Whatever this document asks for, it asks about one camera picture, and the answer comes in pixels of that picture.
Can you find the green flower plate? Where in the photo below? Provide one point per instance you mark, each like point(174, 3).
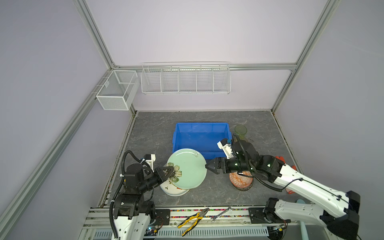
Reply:
point(189, 169)

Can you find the white wire wall rack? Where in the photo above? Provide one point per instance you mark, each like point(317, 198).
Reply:
point(186, 78)

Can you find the green glass cup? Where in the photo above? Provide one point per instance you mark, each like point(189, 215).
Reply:
point(241, 131)

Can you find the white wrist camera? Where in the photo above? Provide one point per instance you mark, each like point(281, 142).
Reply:
point(225, 146)
point(150, 159)

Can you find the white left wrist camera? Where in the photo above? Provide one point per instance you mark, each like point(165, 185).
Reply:
point(150, 159)

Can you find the white mesh box basket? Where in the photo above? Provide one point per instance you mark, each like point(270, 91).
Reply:
point(118, 90)

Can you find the white watermelon plate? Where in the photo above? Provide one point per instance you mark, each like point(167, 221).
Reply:
point(171, 190)

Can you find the silver wrench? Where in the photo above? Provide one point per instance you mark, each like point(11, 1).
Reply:
point(214, 218)

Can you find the blue plastic bin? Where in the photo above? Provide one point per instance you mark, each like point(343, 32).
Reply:
point(202, 137)

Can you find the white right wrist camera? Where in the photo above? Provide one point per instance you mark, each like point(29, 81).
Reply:
point(225, 146)

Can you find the orange patterned bowl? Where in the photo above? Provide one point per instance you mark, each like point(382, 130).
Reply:
point(242, 182)

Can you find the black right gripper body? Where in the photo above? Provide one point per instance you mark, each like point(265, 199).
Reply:
point(233, 165)

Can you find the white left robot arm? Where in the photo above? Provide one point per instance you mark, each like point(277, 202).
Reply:
point(129, 212)

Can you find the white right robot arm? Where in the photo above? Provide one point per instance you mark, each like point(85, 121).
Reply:
point(334, 210)

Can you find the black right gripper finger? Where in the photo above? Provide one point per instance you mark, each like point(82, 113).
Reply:
point(213, 169)
point(214, 162)

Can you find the teal spatula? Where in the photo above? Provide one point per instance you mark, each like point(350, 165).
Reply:
point(303, 228)

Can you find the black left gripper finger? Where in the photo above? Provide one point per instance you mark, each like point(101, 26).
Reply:
point(165, 170)
point(163, 176)

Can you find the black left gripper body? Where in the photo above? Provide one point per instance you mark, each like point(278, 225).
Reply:
point(149, 182)

